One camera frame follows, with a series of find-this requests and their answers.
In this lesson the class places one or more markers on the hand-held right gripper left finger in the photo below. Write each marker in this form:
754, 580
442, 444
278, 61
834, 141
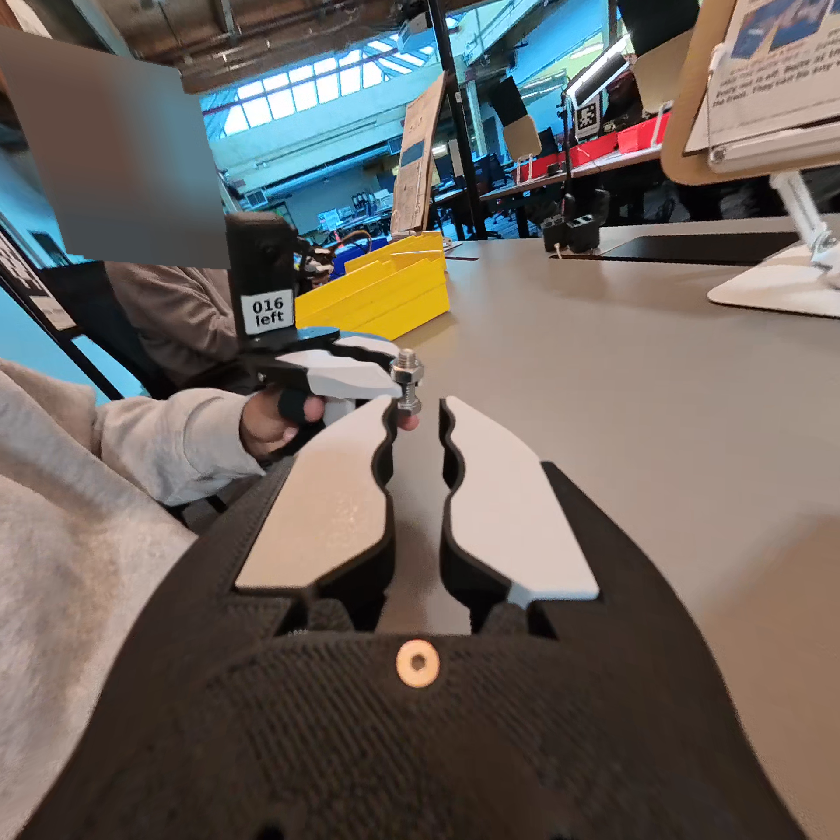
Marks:
321, 512

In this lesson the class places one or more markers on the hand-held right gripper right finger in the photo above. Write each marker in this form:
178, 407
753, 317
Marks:
512, 518

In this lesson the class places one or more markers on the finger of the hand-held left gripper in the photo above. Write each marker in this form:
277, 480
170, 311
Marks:
371, 346
341, 379

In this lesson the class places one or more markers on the metal bolt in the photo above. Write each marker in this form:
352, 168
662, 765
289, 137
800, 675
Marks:
407, 358

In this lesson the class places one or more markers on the metal hex nut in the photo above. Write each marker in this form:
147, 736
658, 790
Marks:
407, 376

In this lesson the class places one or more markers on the person's left forearm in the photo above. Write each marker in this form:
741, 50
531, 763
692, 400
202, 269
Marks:
177, 439

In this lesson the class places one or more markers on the grey desk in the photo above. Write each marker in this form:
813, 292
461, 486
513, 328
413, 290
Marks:
656, 426

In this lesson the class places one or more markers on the person's left hand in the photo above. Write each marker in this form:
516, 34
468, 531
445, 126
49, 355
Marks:
262, 426

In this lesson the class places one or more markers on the yellow plastic bin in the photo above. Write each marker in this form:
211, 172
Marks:
394, 302
420, 244

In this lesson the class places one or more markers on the blue plastic bin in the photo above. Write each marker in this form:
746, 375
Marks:
348, 259

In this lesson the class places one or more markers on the black office chair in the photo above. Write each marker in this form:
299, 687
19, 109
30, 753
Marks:
98, 315

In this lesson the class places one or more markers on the brown document board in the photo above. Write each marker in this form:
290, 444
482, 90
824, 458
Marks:
417, 164

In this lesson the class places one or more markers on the small black charger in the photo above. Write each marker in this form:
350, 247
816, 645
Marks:
554, 233

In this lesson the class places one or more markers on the black battery charger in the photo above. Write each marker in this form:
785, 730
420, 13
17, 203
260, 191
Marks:
581, 233

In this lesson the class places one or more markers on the black steel column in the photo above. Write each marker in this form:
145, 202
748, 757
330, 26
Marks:
453, 111

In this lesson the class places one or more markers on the black white marker sign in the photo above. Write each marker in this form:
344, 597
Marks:
16, 262

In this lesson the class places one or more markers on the red plastic bin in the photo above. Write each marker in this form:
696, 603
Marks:
640, 138
594, 151
551, 167

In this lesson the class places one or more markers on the black lamp pole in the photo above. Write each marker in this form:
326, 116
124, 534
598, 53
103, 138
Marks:
566, 170

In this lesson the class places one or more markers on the person's grey hoodie torso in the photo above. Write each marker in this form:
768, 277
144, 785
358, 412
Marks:
52, 590

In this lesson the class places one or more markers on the long wooden table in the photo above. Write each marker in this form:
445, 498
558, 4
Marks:
590, 169

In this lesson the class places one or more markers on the fiducial marker tag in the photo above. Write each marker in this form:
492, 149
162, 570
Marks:
589, 118

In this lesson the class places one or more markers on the white document stand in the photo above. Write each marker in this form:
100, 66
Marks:
774, 289

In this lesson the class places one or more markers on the LED light bar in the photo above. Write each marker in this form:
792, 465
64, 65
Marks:
600, 69

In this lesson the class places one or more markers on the large rounded wooden board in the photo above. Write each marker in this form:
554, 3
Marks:
663, 72

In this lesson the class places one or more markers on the wooden document board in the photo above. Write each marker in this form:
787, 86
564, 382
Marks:
689, 98

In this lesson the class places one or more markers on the printed instruction sheet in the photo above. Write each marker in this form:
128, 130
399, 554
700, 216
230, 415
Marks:
774, 79

